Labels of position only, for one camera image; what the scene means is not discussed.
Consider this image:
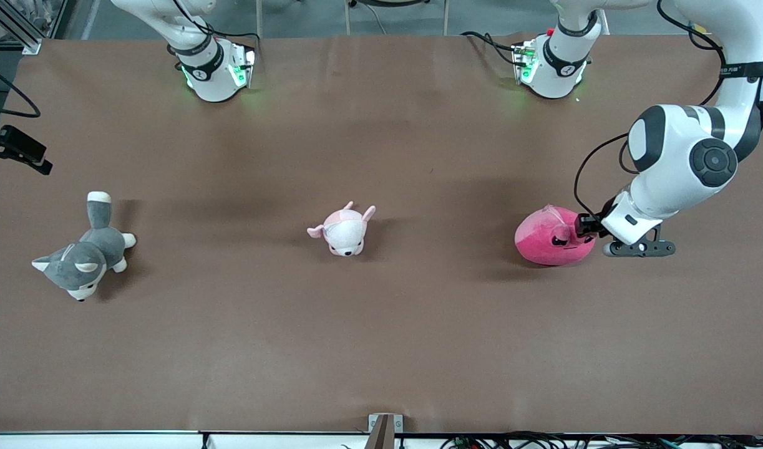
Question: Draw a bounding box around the bundle of black cables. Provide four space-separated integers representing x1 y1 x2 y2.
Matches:
440 432 763 449

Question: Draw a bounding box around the grey white husky plush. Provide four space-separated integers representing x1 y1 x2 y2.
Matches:
32 191 137 302

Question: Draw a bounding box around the brown table cover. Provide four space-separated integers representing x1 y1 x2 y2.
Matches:
0 34 763 435

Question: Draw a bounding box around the round magenta pink plush toy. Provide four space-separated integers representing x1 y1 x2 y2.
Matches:
514 204 597 267

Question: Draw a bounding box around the pale pink white plush dog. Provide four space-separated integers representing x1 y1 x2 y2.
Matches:
306 201 377 258

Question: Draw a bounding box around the aluminium frame profile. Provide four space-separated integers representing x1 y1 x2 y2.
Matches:
0 0 42 56

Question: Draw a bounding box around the black right base cable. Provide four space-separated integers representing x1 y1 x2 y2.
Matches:
169 0 261 46

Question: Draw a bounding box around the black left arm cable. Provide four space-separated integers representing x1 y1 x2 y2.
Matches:
573 0 763 216

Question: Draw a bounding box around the black base cable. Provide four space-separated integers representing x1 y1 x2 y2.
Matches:
461 31 520 66
169 0 261 46

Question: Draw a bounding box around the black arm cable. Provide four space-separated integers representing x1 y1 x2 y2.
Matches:
573 0 763 216
0 59 42 119

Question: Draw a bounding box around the metal bracket with post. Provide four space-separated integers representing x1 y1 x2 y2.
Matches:
364 413 404 449

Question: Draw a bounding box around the black left base cable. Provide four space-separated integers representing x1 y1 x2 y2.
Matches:
461 31 520 66

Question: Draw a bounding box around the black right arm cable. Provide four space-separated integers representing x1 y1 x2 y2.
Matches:
0 59 42 119

